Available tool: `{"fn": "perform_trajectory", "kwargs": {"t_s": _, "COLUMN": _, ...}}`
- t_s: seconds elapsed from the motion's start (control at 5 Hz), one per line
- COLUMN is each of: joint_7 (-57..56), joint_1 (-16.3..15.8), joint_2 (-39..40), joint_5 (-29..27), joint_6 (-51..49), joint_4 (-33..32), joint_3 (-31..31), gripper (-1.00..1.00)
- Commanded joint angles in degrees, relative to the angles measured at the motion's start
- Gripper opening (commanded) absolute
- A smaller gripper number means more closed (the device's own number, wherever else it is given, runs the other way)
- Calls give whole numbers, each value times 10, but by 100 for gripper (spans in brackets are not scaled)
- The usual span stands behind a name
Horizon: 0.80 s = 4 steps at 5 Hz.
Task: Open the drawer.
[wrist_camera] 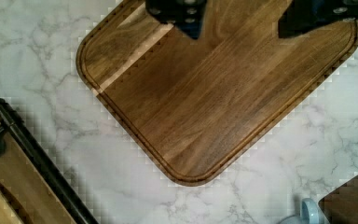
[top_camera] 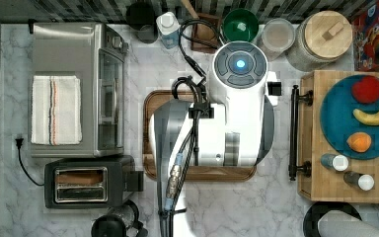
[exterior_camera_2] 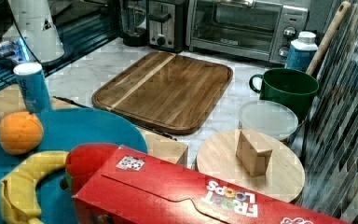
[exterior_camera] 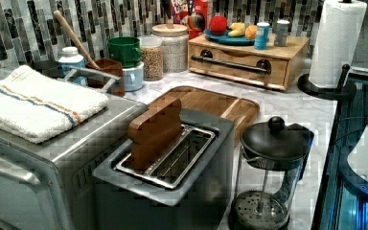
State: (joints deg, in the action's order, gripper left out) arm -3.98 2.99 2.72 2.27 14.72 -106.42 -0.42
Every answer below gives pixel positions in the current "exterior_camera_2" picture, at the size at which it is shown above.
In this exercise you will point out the dark wooden cutting board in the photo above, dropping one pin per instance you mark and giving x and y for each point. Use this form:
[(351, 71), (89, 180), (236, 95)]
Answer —
[(166, 92)]

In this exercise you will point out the round light wooden board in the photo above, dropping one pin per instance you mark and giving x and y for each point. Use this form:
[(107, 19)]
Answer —
[(283, 180)]

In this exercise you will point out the small wooden block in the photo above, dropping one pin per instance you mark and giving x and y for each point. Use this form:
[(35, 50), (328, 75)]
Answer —
[(253, 152)]

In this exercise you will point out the red Froot Loops box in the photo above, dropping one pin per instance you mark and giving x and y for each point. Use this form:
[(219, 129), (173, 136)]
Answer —
[(134, 188)]

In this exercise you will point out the silver black toaster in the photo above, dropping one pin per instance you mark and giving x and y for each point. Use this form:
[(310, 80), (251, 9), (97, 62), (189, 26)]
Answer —
[(166, 24)]

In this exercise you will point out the red apple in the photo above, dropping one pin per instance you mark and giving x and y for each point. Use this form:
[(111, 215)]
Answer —
[(84, 161)]

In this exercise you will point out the black coffee maker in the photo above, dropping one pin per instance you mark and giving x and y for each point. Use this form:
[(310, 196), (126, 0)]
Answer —
[(132, 20)]

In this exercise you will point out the blue round plate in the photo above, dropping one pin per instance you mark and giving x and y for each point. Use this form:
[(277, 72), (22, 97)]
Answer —
[(65, 129)]

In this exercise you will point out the green mug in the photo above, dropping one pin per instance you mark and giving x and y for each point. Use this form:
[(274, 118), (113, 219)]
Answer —
[(288, 87)]

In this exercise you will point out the silver toaster oven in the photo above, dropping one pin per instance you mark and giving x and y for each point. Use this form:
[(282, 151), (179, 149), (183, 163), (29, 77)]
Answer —
[(256, 29)]

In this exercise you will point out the blue white bottle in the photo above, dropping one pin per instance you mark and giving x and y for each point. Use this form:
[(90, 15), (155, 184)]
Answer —
[(301, 51)]

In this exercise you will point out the blue cylindrical canister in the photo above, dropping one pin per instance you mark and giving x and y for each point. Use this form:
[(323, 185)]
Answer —
[(34, 91)]

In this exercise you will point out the orange fruit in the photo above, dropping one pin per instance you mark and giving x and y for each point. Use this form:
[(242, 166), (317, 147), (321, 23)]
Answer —
[(20, 132)]

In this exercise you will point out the yellow banana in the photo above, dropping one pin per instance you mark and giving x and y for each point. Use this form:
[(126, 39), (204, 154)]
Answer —
[(18, 200)]

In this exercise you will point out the wooden rolling pin handle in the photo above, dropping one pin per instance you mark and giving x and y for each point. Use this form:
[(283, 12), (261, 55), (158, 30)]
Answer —
[(328, 36)]

